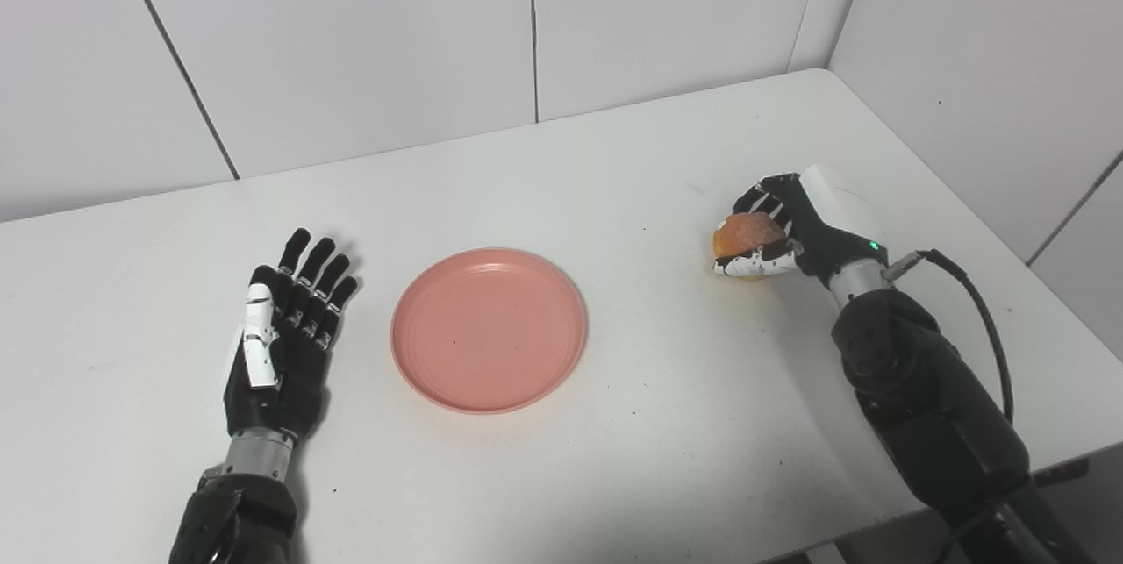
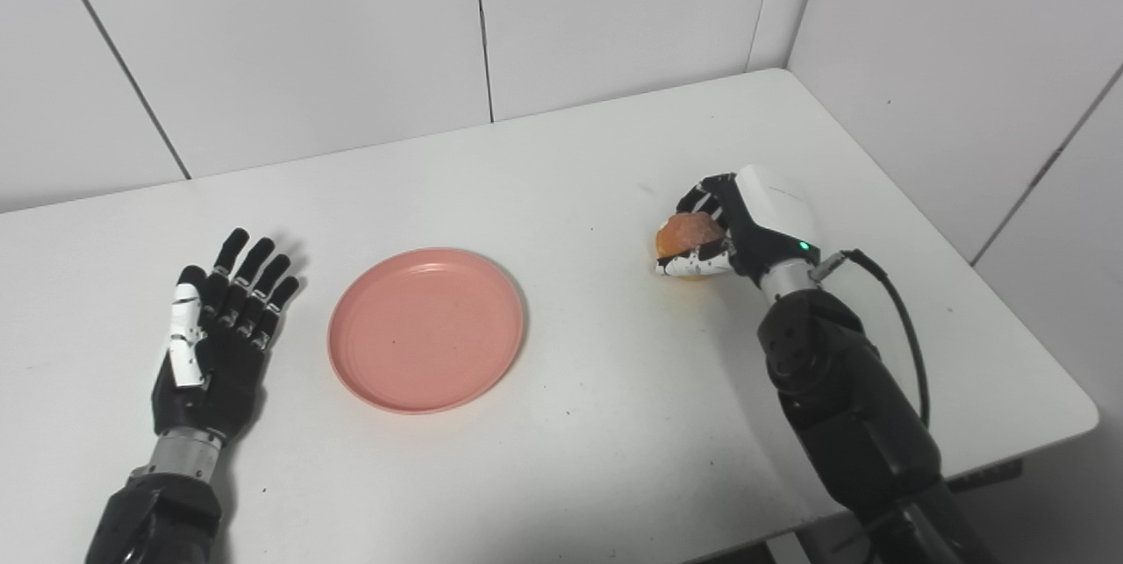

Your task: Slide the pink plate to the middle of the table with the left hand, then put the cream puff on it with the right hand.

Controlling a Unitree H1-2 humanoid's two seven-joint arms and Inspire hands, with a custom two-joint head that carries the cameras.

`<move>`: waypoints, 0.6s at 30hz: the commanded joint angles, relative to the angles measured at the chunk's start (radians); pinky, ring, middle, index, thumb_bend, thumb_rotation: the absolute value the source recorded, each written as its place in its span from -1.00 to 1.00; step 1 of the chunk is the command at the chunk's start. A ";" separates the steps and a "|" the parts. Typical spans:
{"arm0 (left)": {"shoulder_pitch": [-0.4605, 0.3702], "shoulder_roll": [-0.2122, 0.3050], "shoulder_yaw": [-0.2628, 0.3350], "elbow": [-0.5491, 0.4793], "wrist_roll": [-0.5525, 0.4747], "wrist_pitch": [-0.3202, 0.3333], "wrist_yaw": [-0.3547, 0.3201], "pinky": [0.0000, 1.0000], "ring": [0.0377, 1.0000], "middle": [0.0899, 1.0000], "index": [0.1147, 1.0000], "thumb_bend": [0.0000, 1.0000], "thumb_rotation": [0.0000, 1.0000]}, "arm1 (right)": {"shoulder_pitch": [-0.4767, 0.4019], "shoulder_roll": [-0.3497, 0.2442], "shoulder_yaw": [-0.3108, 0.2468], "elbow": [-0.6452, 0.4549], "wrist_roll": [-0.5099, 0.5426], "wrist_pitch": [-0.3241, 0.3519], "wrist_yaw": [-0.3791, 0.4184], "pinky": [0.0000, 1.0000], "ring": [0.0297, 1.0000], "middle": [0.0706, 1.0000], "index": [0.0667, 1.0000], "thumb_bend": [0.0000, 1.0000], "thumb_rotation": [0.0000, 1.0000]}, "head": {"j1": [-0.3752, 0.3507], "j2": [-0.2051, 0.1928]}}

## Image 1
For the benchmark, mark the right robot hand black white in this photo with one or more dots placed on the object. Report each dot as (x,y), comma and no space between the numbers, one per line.
(816,226)

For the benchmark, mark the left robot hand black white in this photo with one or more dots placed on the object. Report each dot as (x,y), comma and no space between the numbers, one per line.
(281,353)

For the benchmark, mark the pink round plate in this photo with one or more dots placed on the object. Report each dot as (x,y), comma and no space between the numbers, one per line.
(489,330)

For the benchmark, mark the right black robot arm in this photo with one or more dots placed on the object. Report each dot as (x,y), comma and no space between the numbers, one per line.
(939,406)

